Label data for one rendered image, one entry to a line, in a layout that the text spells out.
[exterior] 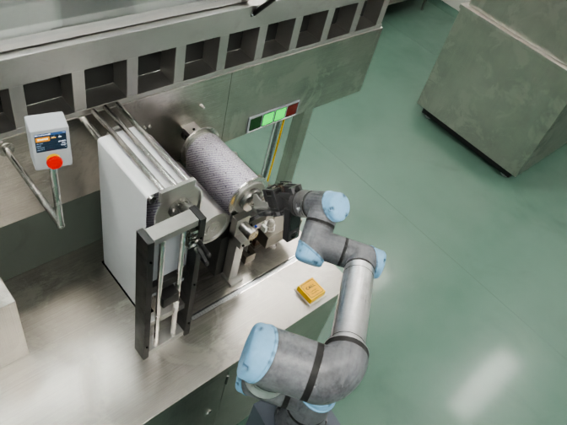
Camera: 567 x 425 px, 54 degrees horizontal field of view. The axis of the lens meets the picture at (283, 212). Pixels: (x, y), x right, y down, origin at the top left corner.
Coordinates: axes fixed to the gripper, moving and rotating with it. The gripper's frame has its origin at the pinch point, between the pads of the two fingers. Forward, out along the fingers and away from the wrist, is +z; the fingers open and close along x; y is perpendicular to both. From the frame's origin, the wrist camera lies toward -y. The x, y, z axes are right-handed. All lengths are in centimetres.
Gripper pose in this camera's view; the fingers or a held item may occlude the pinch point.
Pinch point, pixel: (260, 207)
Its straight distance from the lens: 165.4
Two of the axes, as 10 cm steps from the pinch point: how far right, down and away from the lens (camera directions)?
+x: -7.4, 3.8, -5.6
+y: -2.6, -9.2, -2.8
